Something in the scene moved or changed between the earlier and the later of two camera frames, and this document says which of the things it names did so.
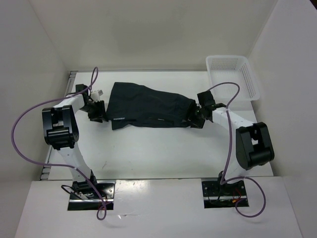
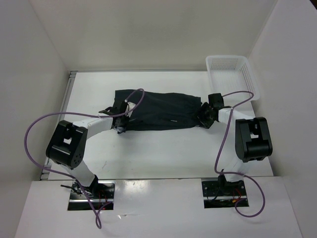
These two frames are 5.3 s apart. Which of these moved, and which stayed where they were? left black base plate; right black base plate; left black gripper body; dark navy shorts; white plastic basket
Moved: dark navy shorts; left black gripper body
Stayed: white plastic basket; right black base plate; left black base plate
